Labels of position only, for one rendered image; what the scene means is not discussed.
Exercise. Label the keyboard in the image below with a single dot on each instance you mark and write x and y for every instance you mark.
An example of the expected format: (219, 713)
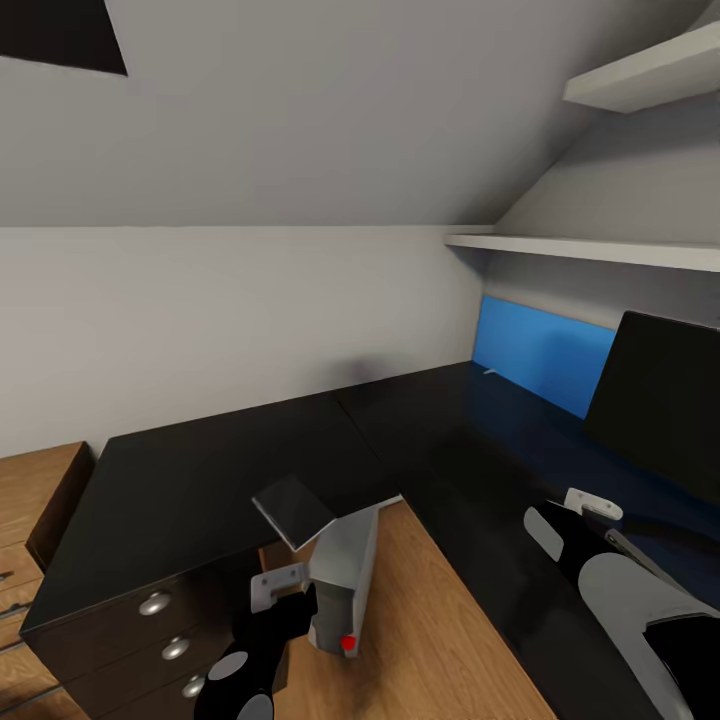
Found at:
(634, 553)

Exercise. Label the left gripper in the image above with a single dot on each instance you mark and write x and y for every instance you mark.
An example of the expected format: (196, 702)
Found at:
(288, 618)

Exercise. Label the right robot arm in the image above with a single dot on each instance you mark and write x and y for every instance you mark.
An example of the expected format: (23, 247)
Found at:
(670, 639)

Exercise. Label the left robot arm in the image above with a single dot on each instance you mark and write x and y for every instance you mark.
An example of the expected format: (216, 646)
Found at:
(238, 687)

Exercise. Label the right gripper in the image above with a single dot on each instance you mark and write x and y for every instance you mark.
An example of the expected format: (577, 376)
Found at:
(594, 525)

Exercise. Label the monitor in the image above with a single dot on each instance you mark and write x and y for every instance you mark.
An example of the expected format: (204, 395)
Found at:
(658, 405)

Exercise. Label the fixed window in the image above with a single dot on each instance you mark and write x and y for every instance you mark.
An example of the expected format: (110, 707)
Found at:
(74, 33)

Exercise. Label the notebook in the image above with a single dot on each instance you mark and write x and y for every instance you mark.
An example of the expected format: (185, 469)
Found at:
(294, 511)

